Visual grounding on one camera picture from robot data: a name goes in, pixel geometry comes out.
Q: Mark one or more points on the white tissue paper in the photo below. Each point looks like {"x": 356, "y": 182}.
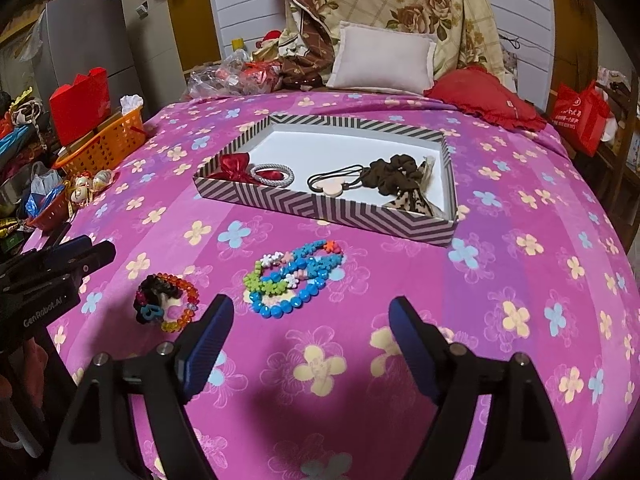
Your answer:
{"x": 131, "y": 102}

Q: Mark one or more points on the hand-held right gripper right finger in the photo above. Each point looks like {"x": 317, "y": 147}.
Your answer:
{"x": 412, "y": 345}

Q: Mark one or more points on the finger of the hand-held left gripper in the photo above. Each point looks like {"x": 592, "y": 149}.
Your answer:
{"x": 75, "y": 246}
{"x": 97, "y": 255}

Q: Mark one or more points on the white pillow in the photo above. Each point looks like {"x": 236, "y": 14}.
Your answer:
{"x": 380, "y": 60}

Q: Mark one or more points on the red and white plush toy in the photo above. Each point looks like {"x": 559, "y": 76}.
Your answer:
{"x": 270, "y": 40}

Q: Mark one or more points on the yellow capped bottle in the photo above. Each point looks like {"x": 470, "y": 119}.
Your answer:
{"x": 238, "y": 46}

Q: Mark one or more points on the red shopping bag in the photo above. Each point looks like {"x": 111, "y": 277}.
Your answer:
{"x": 577, "y": 117}

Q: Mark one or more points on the clear plastic bag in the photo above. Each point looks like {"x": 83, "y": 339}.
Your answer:
{"x": 215, "y": 77}

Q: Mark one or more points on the red gift bag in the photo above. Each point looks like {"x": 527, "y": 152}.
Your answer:
{"x": 80, "y": 105}

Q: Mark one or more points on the pink floral blanket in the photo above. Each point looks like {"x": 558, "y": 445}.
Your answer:
{"x": 350, "y": 360}

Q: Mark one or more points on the white slatted headboard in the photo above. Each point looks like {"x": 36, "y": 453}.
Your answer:
{"x": 245, "y": 0}

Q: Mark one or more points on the red patterned plastic bag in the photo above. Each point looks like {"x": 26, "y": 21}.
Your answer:
{"x": 257, "y": 77}

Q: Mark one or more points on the striped gift box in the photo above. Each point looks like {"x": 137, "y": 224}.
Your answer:
{"x": 325, "y": 210}

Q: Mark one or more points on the brown wooden door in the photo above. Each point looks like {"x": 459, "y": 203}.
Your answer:
{"x": 192, "y": 25}

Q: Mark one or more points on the small red basket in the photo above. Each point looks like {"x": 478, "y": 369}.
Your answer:
{"x": 50, "y": 215}

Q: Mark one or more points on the wooden rack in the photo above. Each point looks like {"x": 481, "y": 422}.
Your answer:
{"x": 620, "y": 175}

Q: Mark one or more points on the leopard print scrunchie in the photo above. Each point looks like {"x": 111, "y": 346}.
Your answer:
{"x": 410, "y": 202}

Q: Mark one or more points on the brown scrunchie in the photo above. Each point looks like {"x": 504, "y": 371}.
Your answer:
{"x": 395, "y": 172}

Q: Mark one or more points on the silver refrigerator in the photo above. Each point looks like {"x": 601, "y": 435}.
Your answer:
{"x": 85, "y": 35}

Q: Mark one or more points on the orange plastic basket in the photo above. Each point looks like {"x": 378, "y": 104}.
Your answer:
{"x": 105, "y": 147}

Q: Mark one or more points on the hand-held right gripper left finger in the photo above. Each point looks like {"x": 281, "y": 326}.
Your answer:
{"x": 207, "y": 350}

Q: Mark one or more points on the translucent plastic bag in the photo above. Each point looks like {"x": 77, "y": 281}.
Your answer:
{"x": 45, "y": 180}

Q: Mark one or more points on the blue foil wrapper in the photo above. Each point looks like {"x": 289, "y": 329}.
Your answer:
{"x": 37, "y": 202}

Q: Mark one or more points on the red ruffled pillow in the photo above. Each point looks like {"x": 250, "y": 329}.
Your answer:
{"x": 480, "y": 92}

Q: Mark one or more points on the red satin bow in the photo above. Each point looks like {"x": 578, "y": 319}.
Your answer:
{"x": 235, "y": 165}

